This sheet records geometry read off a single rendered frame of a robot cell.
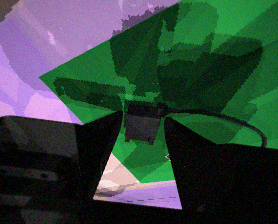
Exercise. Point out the black connector plug with grey cable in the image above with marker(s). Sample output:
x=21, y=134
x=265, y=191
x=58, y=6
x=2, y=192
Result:
x=142, y=121

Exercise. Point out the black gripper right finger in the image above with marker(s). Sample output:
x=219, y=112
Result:
x=200, y=166

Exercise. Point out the green circuit board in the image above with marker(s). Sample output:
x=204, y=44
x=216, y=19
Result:
x=217, y=55

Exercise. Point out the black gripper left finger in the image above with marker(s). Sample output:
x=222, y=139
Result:
x=88, y=146

